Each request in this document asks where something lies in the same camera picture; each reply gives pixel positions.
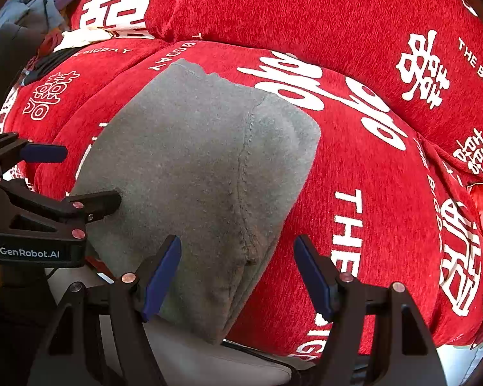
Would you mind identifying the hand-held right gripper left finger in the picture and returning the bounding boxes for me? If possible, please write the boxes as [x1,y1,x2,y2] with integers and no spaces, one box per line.
[26,235,182,386]

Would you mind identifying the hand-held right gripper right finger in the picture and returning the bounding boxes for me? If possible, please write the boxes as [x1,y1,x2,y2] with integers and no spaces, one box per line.
[294,235,447,386]

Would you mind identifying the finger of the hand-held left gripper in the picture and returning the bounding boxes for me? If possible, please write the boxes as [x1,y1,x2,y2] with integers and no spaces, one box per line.
[0,132,69,170]
[0,179,122,239]

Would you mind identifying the grey knit sweater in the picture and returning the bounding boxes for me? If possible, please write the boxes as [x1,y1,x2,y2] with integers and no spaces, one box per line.
[66,58,320,344]

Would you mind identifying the pile of clothes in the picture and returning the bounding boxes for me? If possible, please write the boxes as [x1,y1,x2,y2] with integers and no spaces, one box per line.
[0,0,81,49]

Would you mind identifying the black cloth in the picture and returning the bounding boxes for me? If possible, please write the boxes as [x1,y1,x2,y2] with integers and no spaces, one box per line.
[22,46,83,85]

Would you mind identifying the dark grey cloth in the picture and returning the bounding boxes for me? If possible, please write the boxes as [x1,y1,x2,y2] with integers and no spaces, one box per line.
[0,22,45,129]

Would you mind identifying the cream white cloth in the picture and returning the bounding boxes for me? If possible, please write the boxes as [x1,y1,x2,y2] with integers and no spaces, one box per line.
[52,27,117,53]

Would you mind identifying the red printed sofa cover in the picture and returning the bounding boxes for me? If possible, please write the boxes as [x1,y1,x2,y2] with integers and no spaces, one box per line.
[0,0,483,360]

